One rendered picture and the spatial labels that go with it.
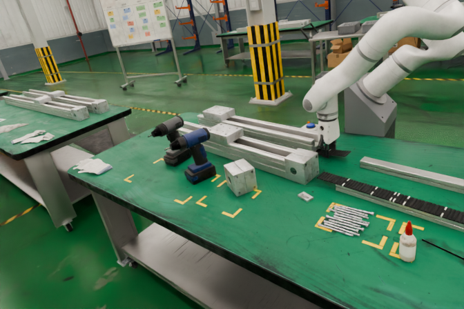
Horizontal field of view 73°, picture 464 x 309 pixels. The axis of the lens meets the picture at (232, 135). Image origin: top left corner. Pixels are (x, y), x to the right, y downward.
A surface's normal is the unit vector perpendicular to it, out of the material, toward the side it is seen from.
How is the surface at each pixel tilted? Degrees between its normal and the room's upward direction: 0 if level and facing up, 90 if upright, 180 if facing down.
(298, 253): 0
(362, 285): 0
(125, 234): 90
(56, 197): 90
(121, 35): 90
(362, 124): 90
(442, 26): 113
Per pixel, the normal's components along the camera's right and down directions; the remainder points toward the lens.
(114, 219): 0.76, 0.14
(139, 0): -0.33, 0.42
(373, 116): -0.59, 0.40
